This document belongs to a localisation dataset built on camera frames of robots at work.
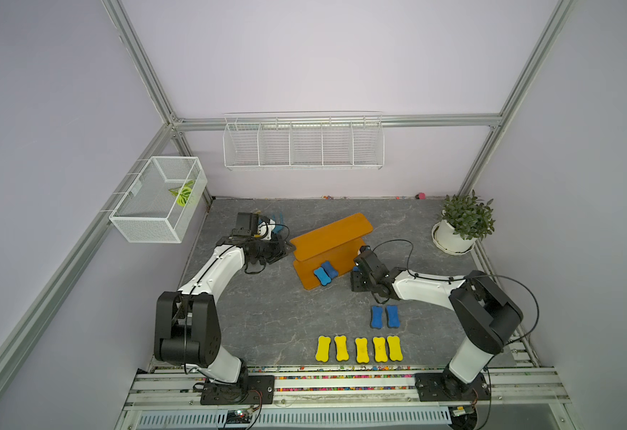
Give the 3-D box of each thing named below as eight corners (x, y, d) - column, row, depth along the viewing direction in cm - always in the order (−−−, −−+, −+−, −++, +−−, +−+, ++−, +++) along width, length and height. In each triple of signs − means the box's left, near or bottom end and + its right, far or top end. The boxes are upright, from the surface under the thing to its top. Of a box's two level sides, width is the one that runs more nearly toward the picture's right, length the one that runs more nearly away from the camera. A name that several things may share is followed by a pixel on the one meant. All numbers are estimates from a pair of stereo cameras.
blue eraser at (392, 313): (388, 327, 87) (389, 325, 85) (385, 307, 91) (386, 305, 89) (399, 327, 87) (401, 325, 85) (396, 307, 91) (397, 305, 89)
